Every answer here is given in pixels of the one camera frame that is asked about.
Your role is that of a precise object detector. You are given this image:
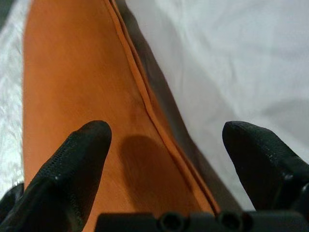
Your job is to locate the white sheeted bed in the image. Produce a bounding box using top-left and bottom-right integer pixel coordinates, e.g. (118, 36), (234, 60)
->
(0, 0), (309, 213)

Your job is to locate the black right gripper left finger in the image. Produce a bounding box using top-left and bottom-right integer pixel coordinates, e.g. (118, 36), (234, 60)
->
(0, 120), (112, 232)

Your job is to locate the orange pillow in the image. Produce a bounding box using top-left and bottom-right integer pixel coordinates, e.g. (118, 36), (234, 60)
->
(23, 0), (222, 216)

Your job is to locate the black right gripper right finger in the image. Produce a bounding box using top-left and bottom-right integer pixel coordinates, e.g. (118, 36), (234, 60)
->
(222, 120), (309, 213)

